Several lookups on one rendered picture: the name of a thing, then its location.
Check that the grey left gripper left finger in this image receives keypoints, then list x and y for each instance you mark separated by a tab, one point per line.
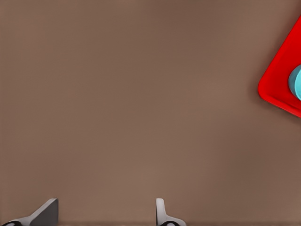
44	213

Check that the light blue bowl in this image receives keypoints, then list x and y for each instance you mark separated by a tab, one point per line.
296	82

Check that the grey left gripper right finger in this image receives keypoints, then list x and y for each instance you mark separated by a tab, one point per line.
161	213

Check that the red tray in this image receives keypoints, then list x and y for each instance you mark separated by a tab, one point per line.
279	77

